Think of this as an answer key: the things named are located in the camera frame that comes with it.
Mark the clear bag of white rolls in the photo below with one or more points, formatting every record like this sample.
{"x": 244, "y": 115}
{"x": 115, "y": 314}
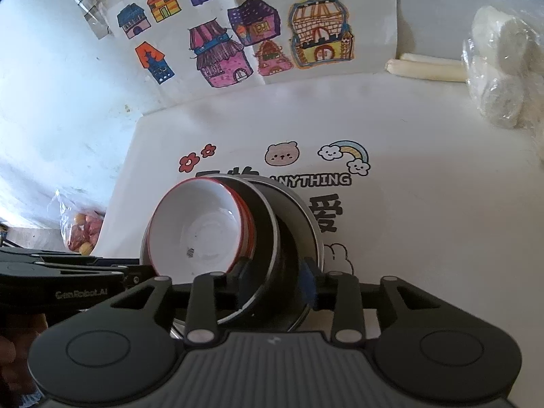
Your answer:
{"x": 505, "y": 72}

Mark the coloured houses drawing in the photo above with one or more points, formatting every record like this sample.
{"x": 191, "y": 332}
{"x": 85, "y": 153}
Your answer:
{"x": 182, "y": 51}

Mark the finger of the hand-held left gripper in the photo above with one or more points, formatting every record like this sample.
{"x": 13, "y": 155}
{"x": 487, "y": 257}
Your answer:
{"x": 138, "y": 275}

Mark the white ceramic cup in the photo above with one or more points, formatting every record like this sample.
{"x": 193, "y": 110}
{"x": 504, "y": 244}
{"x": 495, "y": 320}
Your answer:
{"x": 199, "y": 229}

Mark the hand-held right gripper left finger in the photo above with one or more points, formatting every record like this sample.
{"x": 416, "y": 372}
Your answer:
{"x": 242, "y": 282}

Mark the person's left hand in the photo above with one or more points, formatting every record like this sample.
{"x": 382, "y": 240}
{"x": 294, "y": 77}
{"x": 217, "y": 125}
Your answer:
{"x": 10, "y": 357}

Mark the stainless steel bowl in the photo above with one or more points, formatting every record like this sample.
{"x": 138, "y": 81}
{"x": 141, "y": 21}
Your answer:
{"x": 268, "y": 272}

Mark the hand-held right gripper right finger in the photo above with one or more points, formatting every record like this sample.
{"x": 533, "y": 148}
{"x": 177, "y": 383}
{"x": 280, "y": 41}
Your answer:
{"x": 311, "y": 287}

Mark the stainless steel plate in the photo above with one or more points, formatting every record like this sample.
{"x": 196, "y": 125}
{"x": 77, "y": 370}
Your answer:
{"x": 299, "y": 259}

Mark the plastic bag of red fruits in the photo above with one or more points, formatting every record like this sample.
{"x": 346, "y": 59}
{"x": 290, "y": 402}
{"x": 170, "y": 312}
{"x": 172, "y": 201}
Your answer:
{"x": 83, "y": 229}

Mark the white printed tablecloth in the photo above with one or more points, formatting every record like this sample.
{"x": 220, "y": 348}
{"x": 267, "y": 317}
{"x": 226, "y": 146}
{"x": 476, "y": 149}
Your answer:
{"x": 425, "y": 221}

